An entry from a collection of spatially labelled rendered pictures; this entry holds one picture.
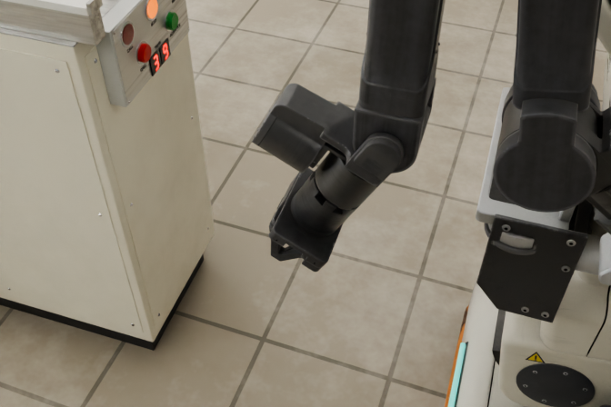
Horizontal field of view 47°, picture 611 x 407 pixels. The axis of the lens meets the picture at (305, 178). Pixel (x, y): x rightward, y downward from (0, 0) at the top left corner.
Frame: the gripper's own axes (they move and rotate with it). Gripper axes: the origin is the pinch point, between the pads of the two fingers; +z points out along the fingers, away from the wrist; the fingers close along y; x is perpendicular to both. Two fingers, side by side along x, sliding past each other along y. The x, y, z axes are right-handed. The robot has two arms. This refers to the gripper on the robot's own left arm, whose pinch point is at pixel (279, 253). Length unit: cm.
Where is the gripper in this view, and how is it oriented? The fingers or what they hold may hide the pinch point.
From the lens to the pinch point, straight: 80.4
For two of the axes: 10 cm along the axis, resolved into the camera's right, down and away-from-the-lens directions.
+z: -4.4, 5.4, 7.1
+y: -3.2, 6.5, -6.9
